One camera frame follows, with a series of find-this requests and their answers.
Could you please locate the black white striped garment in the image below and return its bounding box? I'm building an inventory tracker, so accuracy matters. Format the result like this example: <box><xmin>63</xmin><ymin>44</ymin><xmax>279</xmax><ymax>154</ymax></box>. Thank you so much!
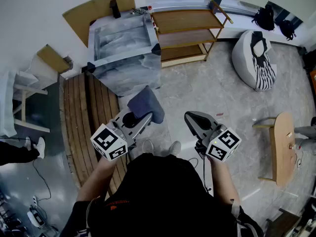
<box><xmin>250</xmin><ymin>31</ymin><xmax>277</xmax><ymax>91</ymax></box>

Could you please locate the brown wooden stool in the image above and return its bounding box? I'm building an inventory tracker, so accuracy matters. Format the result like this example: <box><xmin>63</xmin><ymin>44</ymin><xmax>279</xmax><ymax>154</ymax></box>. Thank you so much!
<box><xmin>265</xmin><ymin>207</ymin><xmax>302</xmax><ymax>237</ymax></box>

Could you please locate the person's right forearm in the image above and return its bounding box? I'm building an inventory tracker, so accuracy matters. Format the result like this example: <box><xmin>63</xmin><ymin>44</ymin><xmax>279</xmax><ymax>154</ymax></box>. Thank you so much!
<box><xmin>207</xmin><ymin>157</ymin><xmax>241</xmax><ymax>204</ymax></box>

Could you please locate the white wooden frame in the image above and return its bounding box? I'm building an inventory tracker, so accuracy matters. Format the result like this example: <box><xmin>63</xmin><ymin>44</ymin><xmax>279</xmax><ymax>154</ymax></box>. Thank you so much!
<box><xmin>12</xmin><ymin>70</ymin><xmax>51</xmax><ymax>133</ymax></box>

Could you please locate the round wooden side table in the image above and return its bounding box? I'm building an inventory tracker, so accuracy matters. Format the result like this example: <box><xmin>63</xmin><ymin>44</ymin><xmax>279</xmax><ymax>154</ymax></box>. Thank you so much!
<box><xmin>252</xmin><ymin>112</ymin><xmax>296</xmax><ymax>188</ymax></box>

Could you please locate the tan wooden board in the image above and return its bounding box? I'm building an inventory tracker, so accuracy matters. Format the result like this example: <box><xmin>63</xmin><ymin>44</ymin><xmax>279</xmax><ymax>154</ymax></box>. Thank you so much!
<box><xmin>62</xmin><ymin>0</ymin><xmax>136</xmax><ymax>48</ymax></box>

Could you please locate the white sheet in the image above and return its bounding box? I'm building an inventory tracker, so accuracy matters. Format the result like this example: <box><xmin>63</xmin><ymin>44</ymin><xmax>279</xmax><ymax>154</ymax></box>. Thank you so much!
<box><xmin>0</xmin><ymin>69</ymin><xmax>18</xmax><ymax>137</ymax></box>

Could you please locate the grey marble sink box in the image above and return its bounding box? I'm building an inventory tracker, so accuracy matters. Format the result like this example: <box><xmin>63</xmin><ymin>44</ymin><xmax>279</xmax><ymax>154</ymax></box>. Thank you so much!
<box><xmin>87</xmin><ymin>11</ymin><xmax>162</xmax><ymax>97</ymax></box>

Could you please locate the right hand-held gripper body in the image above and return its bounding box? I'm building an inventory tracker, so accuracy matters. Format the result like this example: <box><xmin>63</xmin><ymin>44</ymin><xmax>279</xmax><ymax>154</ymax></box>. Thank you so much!
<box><xmin>194</xmin><ymin>123</ymin><xmax>242</xmax><ymax>162</ymax></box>

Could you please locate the dark blue cloth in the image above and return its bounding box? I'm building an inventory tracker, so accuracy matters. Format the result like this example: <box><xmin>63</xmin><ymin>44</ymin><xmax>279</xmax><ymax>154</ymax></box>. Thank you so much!
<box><xmin>127</xmin><ymin>85</ymin><xmax>165</xmax><ymax>124</ymax></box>

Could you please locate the right hand-held gripper cable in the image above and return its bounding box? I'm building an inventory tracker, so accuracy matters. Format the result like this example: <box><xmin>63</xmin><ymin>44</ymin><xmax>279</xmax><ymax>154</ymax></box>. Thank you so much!
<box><xmin>189</xmin><ymin>157</ymin><xmax>213</xmax><ymax>193</ymax></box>

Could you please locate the tan cardboard box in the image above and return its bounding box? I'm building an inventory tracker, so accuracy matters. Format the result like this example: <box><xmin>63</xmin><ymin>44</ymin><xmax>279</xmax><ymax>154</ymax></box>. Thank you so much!
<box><xmin>37</xmin><ymin>44</ymin><xmax>72</xmax><ymax>74</ymax></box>

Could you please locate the black faucet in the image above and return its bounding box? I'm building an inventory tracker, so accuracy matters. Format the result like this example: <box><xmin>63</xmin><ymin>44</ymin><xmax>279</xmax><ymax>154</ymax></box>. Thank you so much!
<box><xmin>110</xmin><ymin>0</ymin><xmax>121</xmax><ymax>19</ymax></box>

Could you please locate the white device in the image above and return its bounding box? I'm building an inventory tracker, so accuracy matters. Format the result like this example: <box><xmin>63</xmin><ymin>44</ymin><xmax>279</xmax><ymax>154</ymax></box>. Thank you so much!
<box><xmin>27</xmin><ymin>210</ymin><xmax>46</xmax><ymax>229</ymax></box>

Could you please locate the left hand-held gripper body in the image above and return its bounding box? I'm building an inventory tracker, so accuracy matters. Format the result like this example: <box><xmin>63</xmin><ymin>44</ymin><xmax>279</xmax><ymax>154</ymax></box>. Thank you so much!
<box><xmin>90</xmin><ymin>120</ymin><xmax>137</xmax><ymax>161</ymax></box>

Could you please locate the orange sofa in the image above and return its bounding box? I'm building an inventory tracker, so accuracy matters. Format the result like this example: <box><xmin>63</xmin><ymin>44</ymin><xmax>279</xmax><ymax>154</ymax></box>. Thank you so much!
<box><xmin>310</xmin><ymin>69</ymin><xmax>316</xmax><ymax>94</ymax></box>

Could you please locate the wooden shelf cart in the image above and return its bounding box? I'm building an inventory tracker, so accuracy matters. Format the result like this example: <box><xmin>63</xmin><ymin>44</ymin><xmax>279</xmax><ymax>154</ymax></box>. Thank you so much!
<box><xmin>150</xmin><ymin>0</ymin><xmax>234</xmax><ymax>69</ymax></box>

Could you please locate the black backpack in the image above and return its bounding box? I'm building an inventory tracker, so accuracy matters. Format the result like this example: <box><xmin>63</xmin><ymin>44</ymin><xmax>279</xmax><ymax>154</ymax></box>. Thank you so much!
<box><xmin>278</xmin><ymin>20</ymin><xmax>296</xmax><ymax>41</ymax></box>
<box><xmin>251</xmin><ymin>3</ymin><xmax>276</xmax><ymax>31</ymax></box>

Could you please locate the black floor cable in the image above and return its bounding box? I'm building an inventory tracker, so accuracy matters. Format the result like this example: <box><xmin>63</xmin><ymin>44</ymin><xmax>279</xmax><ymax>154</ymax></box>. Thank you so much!
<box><xmin>32</xmin><ymin>158</ymin><xmax>52</xmax><ymax>202</ymax></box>

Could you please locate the white beanbag chair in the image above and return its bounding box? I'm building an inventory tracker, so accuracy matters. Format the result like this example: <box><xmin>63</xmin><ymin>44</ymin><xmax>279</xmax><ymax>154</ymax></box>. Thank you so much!
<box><xmin>231</xmin><ymin>30</ymin><xmax>277</xmax><ymax>91</ymax></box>

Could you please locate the person's black shirt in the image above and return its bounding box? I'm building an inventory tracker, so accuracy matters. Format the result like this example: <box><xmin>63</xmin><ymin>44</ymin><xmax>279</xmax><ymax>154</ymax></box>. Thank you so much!
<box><xmin>59</xmin><ymin>153</ymin><xmax>265</xmax><ymax>237</ymax></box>

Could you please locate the wooden slat bench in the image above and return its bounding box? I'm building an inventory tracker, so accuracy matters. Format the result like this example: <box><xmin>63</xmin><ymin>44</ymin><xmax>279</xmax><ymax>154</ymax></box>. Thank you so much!
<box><xmin>60</xmin><ymin>73</ymin><xmax>128</xmax><ymax>195</ymax></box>

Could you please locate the person's left forearm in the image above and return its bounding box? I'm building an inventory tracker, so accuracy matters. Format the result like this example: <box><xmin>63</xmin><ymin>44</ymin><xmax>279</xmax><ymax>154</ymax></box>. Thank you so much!
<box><xmin>76</xmin><ymin>156</ymin><xmax>118</xmax><ymax>202</ymax></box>

